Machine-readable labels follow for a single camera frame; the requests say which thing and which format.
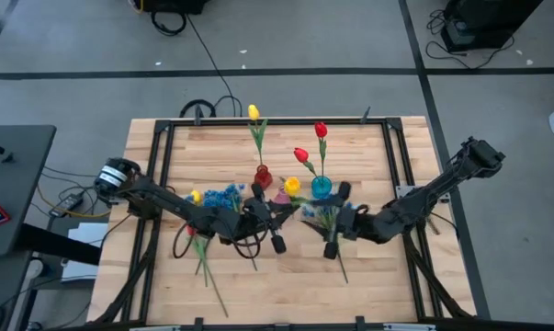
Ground black side desk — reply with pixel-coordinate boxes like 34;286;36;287
0;123;58;258

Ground black tower cables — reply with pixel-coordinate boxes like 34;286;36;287
424;7;517;71

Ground yellow cable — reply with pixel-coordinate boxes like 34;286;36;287
36;183;113;221

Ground red glass vase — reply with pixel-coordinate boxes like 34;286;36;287
253;164;274;191

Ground black equipment box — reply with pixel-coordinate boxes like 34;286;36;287
138;0;211;15

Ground white paper sheets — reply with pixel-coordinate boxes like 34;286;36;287
60;222;110;283

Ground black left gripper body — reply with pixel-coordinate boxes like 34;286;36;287
236;200;272;241

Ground black power adapter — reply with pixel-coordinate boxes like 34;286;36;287
48;192;85;219

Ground teal glass vase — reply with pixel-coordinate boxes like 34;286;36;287
311;175;334;200

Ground black aluminium table frame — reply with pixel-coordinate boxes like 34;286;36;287
90;116;478;331

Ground coiled black cable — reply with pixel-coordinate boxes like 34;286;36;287
149;10;188;38

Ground black computer tower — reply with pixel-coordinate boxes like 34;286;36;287
440;0;545;53

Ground long black floor cable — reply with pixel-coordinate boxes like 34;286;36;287
178;13;244;120

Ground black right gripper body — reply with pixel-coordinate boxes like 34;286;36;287
333;203;370;243

